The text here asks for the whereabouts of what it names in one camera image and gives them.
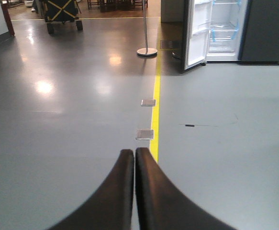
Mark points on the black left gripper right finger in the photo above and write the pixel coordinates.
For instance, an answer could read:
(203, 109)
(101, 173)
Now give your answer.
(161, 205)

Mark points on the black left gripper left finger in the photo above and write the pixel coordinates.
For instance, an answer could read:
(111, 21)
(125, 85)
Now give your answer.
(110, 206)

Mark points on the fridge door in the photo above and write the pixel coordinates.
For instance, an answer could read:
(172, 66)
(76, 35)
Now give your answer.
(196, 30)

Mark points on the grey fridge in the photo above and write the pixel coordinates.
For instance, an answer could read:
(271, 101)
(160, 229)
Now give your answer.
(244, 31)

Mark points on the metal floor plate near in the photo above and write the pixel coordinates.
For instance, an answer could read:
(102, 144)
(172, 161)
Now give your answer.
(144, 134)

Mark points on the metal floor plate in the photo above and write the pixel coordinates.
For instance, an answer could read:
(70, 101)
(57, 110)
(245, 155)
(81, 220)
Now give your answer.
(144, 134)
(148, 102)

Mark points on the metal floor plate far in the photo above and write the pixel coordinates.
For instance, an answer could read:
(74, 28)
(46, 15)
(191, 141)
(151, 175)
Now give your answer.
(148, 102)

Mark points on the silver pole stand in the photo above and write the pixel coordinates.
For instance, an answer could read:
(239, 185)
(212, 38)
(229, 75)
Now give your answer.
(146, 51)

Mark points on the black yellow cart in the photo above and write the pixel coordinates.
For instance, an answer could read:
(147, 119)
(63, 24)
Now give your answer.
(61, 11)

